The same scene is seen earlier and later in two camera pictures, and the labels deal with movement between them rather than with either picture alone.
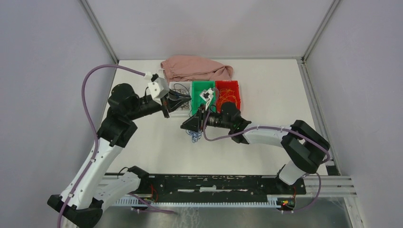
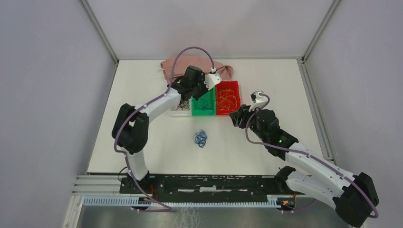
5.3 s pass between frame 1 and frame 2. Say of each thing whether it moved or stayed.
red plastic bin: stayed
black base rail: stayed
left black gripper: moved
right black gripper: moved
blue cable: moved
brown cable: stayed
